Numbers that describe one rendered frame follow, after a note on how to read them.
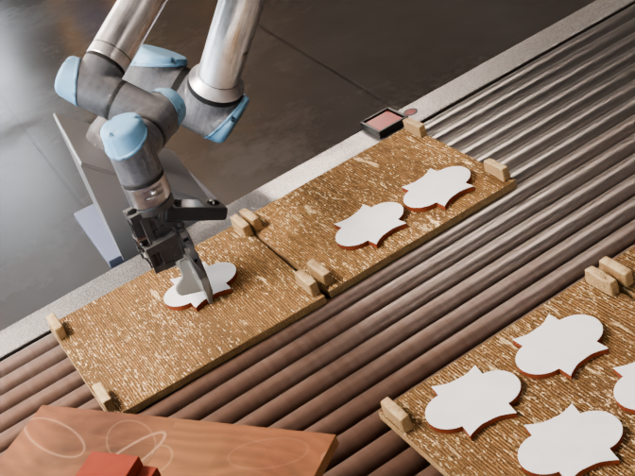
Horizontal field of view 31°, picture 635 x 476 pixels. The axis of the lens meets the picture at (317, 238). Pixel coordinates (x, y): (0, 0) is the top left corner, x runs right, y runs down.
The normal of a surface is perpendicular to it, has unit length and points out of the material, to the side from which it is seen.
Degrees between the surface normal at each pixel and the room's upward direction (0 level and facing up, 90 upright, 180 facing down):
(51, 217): 0
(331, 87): 0
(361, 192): 0
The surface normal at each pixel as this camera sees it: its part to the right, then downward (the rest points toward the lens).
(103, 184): 0.37, 0.42
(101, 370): -0.27, -0.80
